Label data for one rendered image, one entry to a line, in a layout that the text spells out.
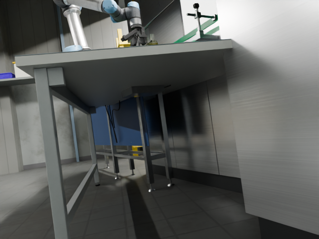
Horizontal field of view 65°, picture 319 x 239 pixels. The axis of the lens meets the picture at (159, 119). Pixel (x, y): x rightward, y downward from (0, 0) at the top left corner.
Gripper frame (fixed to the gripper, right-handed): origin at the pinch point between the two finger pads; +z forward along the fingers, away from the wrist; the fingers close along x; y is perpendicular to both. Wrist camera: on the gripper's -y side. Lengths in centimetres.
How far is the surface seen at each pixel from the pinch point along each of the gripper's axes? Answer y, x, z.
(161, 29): 34.7, 19.6, -28.5
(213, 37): 11, -57, 7
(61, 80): -59, -53, 25
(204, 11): 33.2, -31.3, -19.4
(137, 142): 10, 36, 56
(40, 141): -26, 356, 46
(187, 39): 17.0, -31.3, -1.3
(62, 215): -64, -52, 70
